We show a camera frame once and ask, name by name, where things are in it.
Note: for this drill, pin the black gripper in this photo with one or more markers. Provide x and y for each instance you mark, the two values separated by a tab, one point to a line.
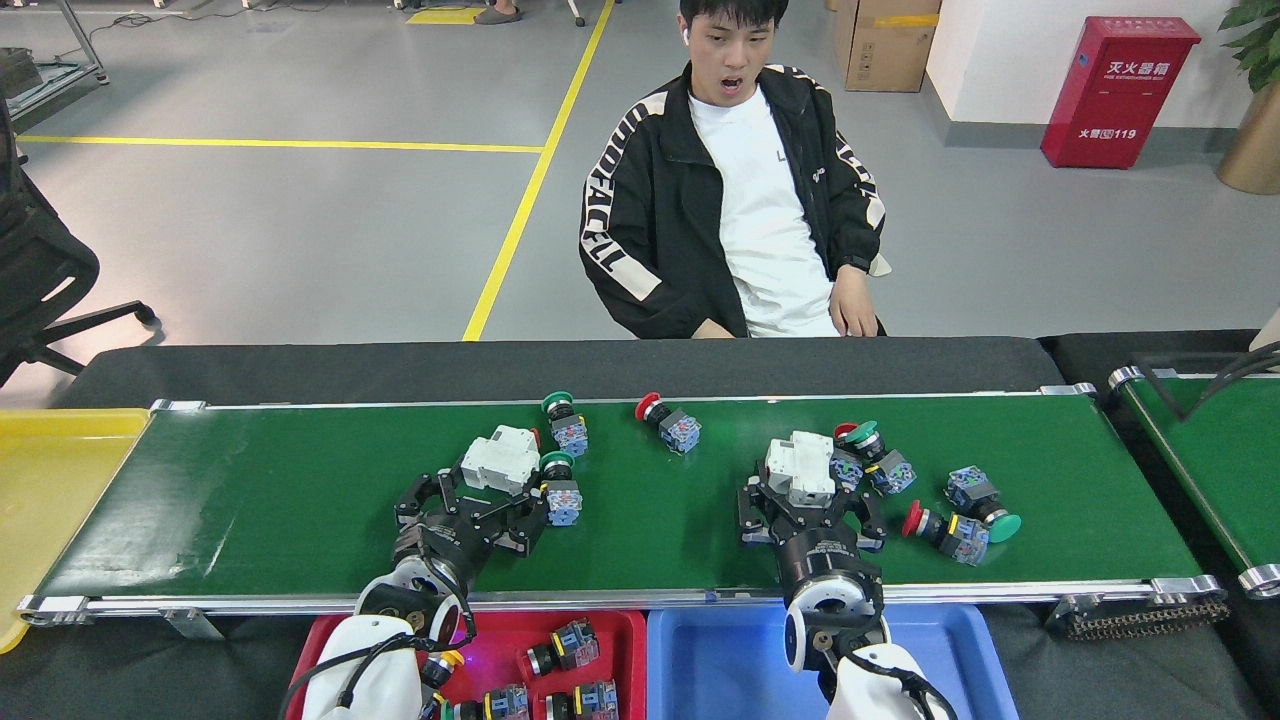
445	545
825	560

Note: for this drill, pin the white circuit breaker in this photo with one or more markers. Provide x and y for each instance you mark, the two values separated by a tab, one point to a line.
800	468
500	460

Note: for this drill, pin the red plastic tray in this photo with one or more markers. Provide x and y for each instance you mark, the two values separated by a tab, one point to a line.
500	640

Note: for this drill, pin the blue plastic tray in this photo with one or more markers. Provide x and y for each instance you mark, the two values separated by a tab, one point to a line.
720	670

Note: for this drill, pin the short green conveyor belt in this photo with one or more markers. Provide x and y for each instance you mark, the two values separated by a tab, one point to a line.
1210	470

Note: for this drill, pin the yellow plastic tray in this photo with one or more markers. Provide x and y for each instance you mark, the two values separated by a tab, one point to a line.
50	500

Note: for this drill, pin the person's right hand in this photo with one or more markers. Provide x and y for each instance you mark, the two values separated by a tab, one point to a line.
715	329

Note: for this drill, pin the person's left hand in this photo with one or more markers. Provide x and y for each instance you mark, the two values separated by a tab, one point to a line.
853	305

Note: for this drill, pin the person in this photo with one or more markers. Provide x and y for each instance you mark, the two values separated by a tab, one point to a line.
650	250

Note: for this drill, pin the brown cardboard box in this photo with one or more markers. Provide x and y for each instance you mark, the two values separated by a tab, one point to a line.
885	50

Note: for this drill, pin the white stand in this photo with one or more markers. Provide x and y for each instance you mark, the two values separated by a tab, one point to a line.
1270	330

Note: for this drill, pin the black office chair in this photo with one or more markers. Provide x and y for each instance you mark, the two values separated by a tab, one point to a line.
40	270

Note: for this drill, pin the grey shoe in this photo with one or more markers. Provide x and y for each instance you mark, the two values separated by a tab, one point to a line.
497	14

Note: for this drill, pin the white wheeled stand leg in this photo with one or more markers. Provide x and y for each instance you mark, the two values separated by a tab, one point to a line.
577	15

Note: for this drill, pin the red fire extinguisher box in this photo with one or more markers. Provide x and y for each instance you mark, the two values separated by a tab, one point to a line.
1115	100

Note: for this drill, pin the golden plant pot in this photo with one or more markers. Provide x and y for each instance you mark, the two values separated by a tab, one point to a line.
1255	150

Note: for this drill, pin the grey metal rack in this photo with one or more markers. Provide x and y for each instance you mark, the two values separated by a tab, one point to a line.
45	85

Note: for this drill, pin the green potted plant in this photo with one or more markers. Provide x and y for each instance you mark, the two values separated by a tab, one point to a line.
1260	35

